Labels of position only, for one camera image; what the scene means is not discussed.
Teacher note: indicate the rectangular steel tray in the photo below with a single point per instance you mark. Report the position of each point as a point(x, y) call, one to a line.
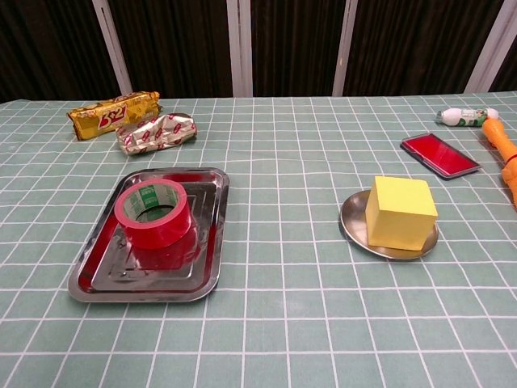
point(105, 285)

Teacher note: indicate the red tape roll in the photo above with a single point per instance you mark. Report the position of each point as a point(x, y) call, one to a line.
point(161, 236)

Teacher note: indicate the gold cracker packet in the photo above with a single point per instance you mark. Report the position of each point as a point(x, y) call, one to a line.
point(109, 117)

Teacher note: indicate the yellow foam cube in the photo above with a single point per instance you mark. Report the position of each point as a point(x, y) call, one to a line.
point(398, 218)

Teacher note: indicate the orange rubber chicken toy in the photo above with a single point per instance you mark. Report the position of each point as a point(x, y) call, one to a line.
point(503, 143)

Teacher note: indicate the round steel dish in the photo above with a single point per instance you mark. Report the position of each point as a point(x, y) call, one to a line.
point(352, 218)

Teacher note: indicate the green checked tablecloth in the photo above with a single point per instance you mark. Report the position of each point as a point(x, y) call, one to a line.
point(282, 323)

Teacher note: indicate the small white green bottle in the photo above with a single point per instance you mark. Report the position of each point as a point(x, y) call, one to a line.
point(464, 117)

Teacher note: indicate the silver red snack wrapper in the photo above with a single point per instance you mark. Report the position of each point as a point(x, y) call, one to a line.
point(155, 135)

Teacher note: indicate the red ink pad case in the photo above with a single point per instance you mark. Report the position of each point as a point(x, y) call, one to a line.
point(440, 155)

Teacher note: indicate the white frame post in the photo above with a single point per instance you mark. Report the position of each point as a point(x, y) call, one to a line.
point(239, 44)
point(113, 44)
point(345, 44)
point(490, 48)

